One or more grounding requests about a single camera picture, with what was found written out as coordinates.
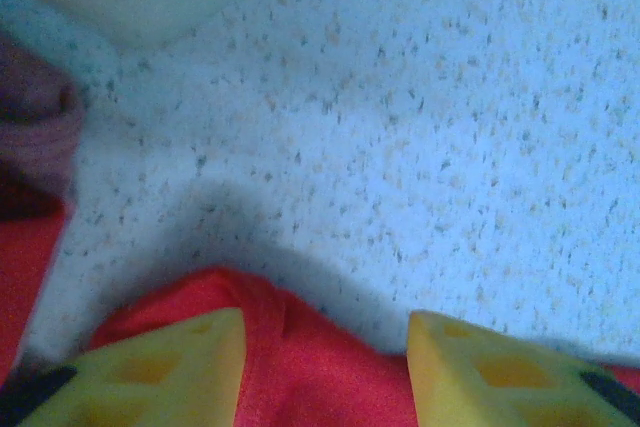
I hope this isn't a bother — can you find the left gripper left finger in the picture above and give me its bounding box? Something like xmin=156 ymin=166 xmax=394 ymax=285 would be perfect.
xmin=22 ymin=307 xmax=247 ymax=427

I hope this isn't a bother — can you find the bright red t-shirt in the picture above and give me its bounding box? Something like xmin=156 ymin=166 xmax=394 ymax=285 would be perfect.
xmin=0 ymin=196 xmax=640 ymax=427

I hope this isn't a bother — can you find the red folded t-shirt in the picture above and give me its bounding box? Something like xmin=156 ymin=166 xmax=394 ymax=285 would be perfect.
xmin=0 ymin=31 xmax=85 ymax=221

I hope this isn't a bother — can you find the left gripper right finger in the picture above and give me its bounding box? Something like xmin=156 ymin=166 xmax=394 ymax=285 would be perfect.
xmin=406 ymin=310 xmax=635 ymax=427

